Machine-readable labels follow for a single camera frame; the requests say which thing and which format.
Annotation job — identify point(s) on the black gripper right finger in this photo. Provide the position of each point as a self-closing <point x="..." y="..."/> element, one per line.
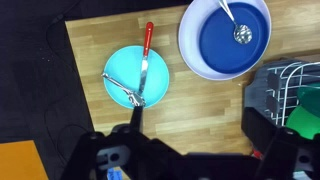
<point x="289" y="152"/>

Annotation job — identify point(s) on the silver fork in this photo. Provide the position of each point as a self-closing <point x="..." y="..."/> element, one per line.
<point x="135" y="99"/>

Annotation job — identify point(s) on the lavender plate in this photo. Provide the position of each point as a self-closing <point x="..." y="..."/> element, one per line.
<point x="189" y="31"/>

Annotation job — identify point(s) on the grey dish rack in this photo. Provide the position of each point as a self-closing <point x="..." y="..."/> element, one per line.
<point x="273" y="95"/>

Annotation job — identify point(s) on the silver spoon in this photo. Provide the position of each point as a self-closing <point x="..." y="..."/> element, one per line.
<point x="242" y="33"/>

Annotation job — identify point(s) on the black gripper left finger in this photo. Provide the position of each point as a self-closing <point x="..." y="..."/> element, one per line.
<point x="125" y="147"/>

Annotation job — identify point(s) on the light blue plate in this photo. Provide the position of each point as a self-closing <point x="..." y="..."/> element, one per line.
<point x="124" y="65"/>

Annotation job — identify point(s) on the dark blue plate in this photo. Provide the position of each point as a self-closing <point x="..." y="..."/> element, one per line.
<point x="218" y="47"/>

